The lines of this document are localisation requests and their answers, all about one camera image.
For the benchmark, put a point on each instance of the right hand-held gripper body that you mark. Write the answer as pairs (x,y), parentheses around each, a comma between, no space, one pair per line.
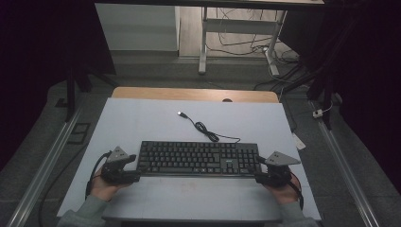
(279,171)

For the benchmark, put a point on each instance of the white paper tag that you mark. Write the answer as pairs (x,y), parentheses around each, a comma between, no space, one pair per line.
(299,142)

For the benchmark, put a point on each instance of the person's right hand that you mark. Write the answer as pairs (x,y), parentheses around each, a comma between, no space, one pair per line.
(285,194)

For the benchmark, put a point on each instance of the person's left hand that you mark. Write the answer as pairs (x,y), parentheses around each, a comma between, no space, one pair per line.
(104,189)

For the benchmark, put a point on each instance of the white table cover board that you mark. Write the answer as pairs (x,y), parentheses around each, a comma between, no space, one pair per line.
(157,123)

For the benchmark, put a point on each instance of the white-framed desk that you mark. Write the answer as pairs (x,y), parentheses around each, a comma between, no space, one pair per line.
(236,26)

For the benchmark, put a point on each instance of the white cabinet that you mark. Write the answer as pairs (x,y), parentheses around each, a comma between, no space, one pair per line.
(135,28)

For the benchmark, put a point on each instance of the wooden table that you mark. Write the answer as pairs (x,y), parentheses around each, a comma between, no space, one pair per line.
(189,94)

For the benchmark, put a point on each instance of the dark curtain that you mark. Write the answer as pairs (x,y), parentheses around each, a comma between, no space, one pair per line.
(365,78)
(38,63)

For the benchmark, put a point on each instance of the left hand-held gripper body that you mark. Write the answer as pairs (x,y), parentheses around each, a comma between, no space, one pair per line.
(115,167)

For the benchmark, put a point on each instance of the small white box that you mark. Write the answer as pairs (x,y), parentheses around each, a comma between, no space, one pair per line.
(317,113)

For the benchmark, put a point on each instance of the black metal stand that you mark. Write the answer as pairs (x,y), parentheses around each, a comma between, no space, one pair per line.
(326,104)
(70,94)

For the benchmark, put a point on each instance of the black computer keyboard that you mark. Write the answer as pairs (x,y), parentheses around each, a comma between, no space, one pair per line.
(189,157)

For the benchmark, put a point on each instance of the aluminium floor rail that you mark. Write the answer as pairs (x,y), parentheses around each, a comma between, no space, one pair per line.
(346,170)
(41,176)

